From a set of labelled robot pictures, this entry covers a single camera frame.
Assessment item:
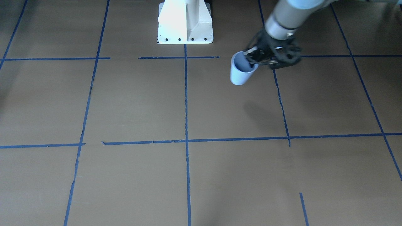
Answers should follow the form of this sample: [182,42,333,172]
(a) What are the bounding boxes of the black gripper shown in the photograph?
[243,30,283,69]

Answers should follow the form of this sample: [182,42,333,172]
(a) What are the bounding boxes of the blue plastic cup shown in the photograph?
[230,51,259,86]

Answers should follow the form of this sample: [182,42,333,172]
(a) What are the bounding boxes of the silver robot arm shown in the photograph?
[243,0,334,70]

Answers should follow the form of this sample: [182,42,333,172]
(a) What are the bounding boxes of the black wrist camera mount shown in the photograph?
[268,33,302,70]

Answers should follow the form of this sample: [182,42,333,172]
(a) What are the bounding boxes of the white pedestal column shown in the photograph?
[157,0,214,45]

